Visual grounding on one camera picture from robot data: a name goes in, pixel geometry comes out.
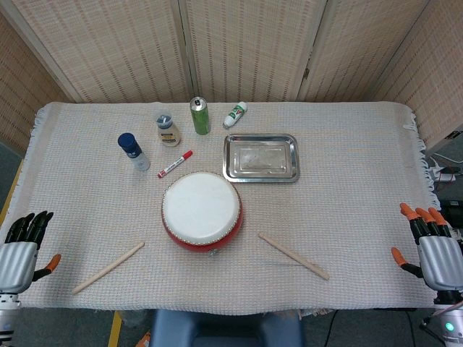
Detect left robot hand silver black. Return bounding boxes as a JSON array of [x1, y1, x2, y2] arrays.
[[0, 211, 61, 294]]

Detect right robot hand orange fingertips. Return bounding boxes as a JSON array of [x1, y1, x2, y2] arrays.
[[391, 202, 463, 292]]

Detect wooden drumstick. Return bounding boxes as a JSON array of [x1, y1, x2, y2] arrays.
[[258, 231, 331, 281], [71, 241, 145, 296]]

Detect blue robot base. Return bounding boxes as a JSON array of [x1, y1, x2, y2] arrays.
[[150, 309, 307, 347]]

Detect red drum white skin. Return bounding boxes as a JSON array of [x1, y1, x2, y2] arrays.
[[161, 171, 245, 258]]

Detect rectangular steel tray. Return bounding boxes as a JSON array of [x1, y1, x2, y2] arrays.
[[222, 133, 301, 184]]

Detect black box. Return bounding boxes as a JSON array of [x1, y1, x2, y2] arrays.
[[438, 200, 463, 229]]

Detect beige woven tablecloth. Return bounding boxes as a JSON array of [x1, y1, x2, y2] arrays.
[[0, 101, 444, 314]]

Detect white bottle dark blue cap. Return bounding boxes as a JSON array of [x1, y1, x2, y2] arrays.
[[117, 132, 151, 172]]

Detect red white marker pen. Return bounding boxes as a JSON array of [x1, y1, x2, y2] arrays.
[[156, 150, 194, 179]]

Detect beige sauce bottle blue cap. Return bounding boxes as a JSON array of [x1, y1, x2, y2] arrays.
[[156, 113, 182, 148]]

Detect woven folding screen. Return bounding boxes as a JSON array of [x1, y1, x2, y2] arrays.
[[0, 0, 463, 153]]

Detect tall green drink can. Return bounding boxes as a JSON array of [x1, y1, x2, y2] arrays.
[[190, 96, 211, 136]]

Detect small white green bottle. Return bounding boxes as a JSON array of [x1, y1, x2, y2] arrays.
[[222, 101, 248, 129]]

